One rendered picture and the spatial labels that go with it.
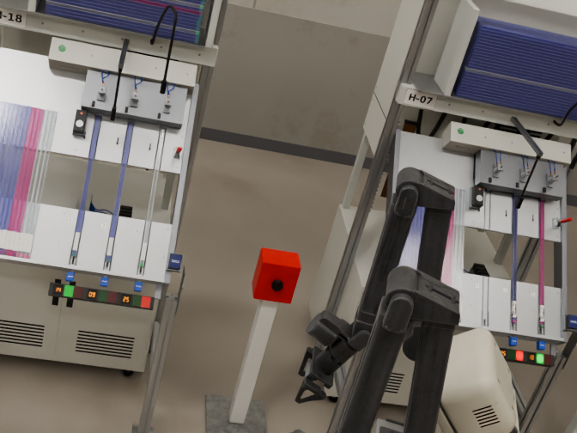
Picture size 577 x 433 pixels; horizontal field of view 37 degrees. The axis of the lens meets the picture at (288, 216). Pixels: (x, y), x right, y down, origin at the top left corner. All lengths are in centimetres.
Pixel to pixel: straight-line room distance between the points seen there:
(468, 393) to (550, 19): 195
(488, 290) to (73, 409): 161
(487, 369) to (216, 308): 245
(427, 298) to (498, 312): 179
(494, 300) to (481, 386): 150
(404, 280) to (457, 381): 36
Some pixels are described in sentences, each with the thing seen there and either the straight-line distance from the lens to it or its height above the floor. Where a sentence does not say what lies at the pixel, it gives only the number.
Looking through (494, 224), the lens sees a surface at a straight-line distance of 333.
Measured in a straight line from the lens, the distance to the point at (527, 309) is 330.
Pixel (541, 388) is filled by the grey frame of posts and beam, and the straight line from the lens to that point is 348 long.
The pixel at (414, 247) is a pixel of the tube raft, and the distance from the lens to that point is 316.
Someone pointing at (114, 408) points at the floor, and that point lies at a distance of 348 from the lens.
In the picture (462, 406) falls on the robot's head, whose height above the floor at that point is 132.
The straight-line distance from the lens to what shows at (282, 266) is 304.
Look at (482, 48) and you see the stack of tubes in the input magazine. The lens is 317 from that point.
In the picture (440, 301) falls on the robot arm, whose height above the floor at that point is 161.
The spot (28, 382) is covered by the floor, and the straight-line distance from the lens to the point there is 355.
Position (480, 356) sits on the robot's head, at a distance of 182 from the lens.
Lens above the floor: 236
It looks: 28 degrees down
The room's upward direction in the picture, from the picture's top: 16 degrees clockwise
